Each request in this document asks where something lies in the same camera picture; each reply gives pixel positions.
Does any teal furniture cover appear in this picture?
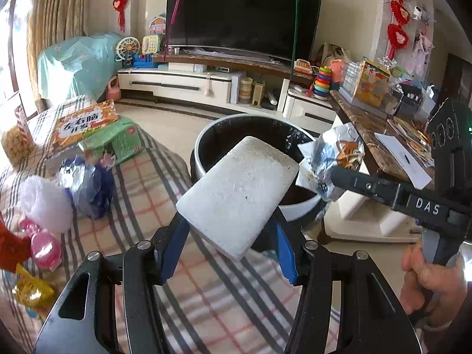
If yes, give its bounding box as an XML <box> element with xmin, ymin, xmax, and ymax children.
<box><xmin>37</xmin><ymin>32</ymin><xmax>124</xmax><ymax>102</ymax></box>

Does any white trash can black liner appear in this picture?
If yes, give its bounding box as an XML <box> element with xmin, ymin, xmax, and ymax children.
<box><xmin>190</xmin><ymin>115</ymin><xmax>325</xmax><ymax>229</ymax></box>

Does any person's right forearm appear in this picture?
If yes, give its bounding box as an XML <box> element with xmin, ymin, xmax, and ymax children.
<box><xmin>424</xmin><ymin>262</ymin><xmax>472</xmax><ymax>354</ymax></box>

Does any toy telephone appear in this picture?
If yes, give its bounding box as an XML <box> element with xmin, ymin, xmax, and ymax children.
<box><xmin>142</xmin><ymin>34</ymin><xmax>166</xmax><ymax>55</ymax></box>

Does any silver snack wrapper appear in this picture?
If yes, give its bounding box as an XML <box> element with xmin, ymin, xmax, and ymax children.
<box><xmin>297</xmin><ymin>122</ymin><xmax>366</xmax><ymax>203</ymax></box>

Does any brown marble table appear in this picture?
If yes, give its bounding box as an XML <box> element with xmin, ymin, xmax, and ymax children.
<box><xmin>328</xmin><ymin>90</ymin><xmax>436</xmax><ymax>181</ymax></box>

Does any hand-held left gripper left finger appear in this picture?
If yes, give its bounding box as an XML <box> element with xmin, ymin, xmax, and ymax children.
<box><xmin>35</xmin><ymin>214</ymin><xmax>192</xmax><ymax>354</ymax></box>

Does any person's right hand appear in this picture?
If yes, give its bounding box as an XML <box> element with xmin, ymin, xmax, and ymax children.
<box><xmin>400</xmin><ymin>243</ymin><xmax>469</xmax><ymax>329</ymax></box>

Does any pink plastic toy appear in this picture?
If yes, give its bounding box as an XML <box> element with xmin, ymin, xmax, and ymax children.
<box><xmin>19</xmin><ymin>218</ymin><xmax>63</xmax><ymax>269</ymax></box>

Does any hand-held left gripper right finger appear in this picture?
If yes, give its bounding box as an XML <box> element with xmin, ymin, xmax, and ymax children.
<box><xmin>267</xmin><ymin>217</ymin><xmax>423</xmax><ymax>354</ymax></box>

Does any yellow colourful box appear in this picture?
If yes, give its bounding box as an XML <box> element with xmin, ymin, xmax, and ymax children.
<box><xmin>352</xmin><ymin>59</ymin><xmax>391</xmax><ymax>107</ymax></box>

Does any clear plastic organiser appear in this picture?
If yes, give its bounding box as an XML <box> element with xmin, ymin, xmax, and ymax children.
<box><xmin>339</xmin><ymin>61</ymin><xmax>364</xmax><ymax>98</ymax></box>

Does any orange toy register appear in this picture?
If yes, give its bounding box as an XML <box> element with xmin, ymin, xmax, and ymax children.
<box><xmin>293</xmin><ymin>59</ymin><xmax>312</xmax><ymax>80</ymax></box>

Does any rainbow stacking ring toy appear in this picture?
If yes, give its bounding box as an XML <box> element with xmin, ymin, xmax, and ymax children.
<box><xmin>313</xmin><ymin>65</ymin><xmax>332</xmax><ymax>100</ymax></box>

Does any pink watering can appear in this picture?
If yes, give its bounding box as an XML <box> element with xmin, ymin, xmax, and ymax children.
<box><xmin>107</xmin><ymin>76</ymin><xmax>122</xmax><ymax>100</ymax></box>

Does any paper bag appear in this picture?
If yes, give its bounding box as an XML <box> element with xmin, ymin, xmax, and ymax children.
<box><xmin>319</xmin><ymin>43</ymin><xmax>351</xmax><ymax>67</ymax></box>

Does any blue silver foil bag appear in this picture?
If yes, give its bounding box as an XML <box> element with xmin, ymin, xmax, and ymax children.
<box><xmin>59</xmin><ymin>155</ymin><xmax>116</xmax><ymax>220</ymax></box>

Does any red heart garland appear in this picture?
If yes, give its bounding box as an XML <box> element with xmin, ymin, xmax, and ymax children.
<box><xmin>385</xmin><ymin>0</ymin><xmax>412</xmax><ymax>60</ymax></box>

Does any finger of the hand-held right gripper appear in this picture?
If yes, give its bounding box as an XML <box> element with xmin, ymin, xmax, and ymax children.
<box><xmin>330</xmin><ymin>165</ymin><xmax>453</xmax><ymax>226</ymax></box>

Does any yellow wrapper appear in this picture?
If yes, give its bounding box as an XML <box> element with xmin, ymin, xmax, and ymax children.
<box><xmin>13</xmin><ymin>263</ymin><xmax>56</xmax><ymax>319</ymax></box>

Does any wooden grater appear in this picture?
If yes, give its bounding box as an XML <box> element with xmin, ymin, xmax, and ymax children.
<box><xmin>252</xmin><ymin>80</ymin><xmax>265</xmax><ymax>108</ymax></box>

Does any red wrapper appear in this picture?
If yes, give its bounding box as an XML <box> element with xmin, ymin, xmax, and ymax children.
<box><xmin>0</xmin><ymin>214</ymin><xmax>32</xmax><ymax>273</ymax></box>

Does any ferris wheel toy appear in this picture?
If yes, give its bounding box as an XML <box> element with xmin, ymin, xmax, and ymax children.
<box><xmin>115</xmin><ymin>36</ymin><xmax>141</xmax><ymax>63</ymax></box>

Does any black curved television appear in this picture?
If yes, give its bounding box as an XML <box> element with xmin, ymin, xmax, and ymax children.
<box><xmin>165</xmin><ymin>0</ymin><xmax>324</xmax><ymax>63</ymax></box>

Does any clear snack bag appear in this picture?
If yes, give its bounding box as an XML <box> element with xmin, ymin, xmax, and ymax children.
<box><xmin>0</xmin><ymin>105</ymin><xmax>35</xmax><ymax>166</ymax></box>

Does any white paper sheet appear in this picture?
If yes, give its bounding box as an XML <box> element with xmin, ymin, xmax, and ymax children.
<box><xmin>374</xmin><ymin>132</ymin><xmax>433</xmax><ymax>189</ymax></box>

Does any beige curtain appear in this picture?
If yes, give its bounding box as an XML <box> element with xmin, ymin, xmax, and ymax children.
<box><xmin>27</xmin><ymin>0</ymin><xmax>91</xmax><ymax>78</ymax></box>

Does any white foam block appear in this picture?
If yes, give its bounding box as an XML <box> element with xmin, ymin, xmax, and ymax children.
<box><xmin>176</xmin><ymin>136</ymin><xmax>300</xmax><ymax>262</ymax></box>

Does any white foam net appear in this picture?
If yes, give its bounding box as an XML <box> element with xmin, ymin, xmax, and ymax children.
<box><xmin>19</xmin><ymin>175</ymin><xmax>74</xmax><ymax>233</ymax></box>

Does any bamboo container stack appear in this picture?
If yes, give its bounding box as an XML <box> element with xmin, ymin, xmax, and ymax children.
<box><xmin>239</xmin><ymin>77</ymin><xmax>253</xmax><ymax>104</ymax></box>

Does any white tv cabinet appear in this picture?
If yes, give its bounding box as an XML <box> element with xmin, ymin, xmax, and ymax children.
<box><xmin>117</xmin><ymin>53</ymin><xmax>338</xmax><ymax>126</ymax></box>

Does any orange children's book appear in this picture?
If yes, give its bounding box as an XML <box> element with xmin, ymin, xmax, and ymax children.
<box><xmin>47</xmin><ymin>99</ymin><xmax>122</xmax><ymax>159</ymax></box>

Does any toy house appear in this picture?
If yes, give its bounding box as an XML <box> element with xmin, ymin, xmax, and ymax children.
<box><xmin>149</xmin><ymin>14</ymin><xmax>167</xmax><ymax>35</ymax></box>

